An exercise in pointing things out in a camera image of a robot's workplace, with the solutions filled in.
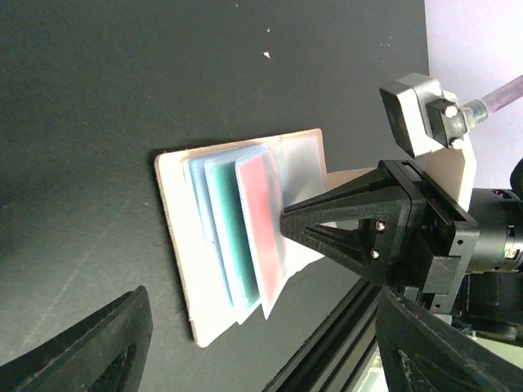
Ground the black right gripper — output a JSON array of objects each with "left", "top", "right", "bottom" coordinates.
[{"left": 280, "top": 160, "right": 479, "bottom": 314}]

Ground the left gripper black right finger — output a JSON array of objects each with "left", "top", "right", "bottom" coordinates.
[{"left": 376, "top": 288, "right": 522, "bottom": 391}]

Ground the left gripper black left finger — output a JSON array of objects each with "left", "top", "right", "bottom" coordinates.
[{"left": 1, "top": 286, "right": 153, "bottom": 391}]

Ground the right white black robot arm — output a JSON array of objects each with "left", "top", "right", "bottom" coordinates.
[{"left": 280, "top": 160, "right": 522, "bottom": 345}]

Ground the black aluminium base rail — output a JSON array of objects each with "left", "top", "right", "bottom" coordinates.
[{"left": 264, "top": 279, "right": 382, "bottom": 391}]

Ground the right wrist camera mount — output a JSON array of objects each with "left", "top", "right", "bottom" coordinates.
[{"left": 378, "top": 72, "right": 477, "bottom": 205}]

